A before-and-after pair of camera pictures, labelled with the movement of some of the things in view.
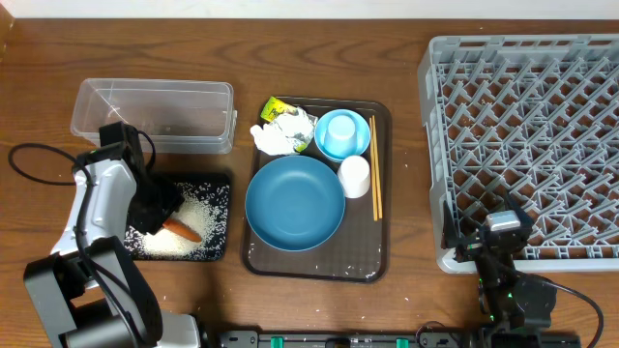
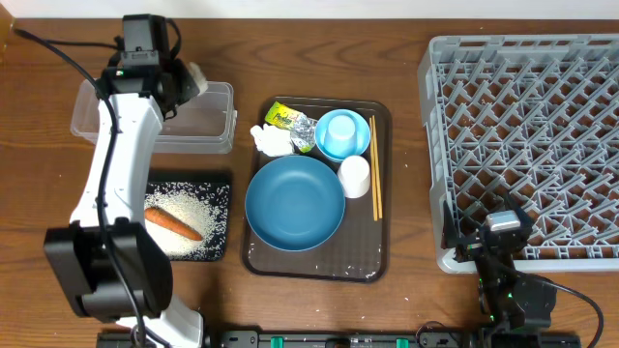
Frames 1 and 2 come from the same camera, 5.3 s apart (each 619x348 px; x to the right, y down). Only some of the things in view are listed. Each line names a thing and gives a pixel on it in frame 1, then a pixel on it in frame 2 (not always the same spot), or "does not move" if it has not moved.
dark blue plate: [295, 203] does not move
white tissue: [285, 132] to [199, 79]
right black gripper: [451, 237] does not move
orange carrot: [179, 227] does not move
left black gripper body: [156, 202] to [184, 87]
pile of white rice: [205, 209] does not move
